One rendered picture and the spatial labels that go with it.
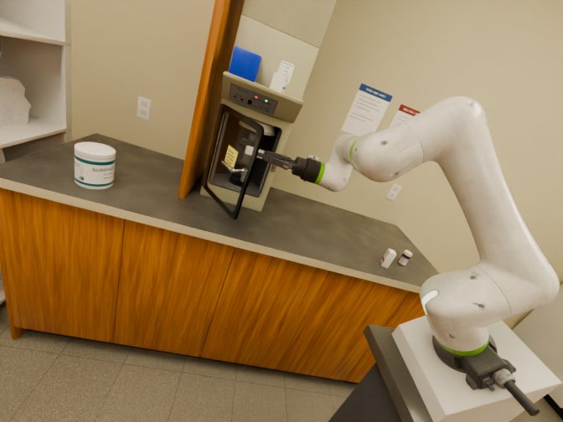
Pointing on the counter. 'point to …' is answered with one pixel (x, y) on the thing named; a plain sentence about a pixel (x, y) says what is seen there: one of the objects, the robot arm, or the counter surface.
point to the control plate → (252, 99)
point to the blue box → (245, 64)
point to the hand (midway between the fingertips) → (255, 151)
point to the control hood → (286, 110)
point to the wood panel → (210, 89)
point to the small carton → (279, 82)
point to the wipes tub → (94, 165)
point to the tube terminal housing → (262, 41)
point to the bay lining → (263, 160)
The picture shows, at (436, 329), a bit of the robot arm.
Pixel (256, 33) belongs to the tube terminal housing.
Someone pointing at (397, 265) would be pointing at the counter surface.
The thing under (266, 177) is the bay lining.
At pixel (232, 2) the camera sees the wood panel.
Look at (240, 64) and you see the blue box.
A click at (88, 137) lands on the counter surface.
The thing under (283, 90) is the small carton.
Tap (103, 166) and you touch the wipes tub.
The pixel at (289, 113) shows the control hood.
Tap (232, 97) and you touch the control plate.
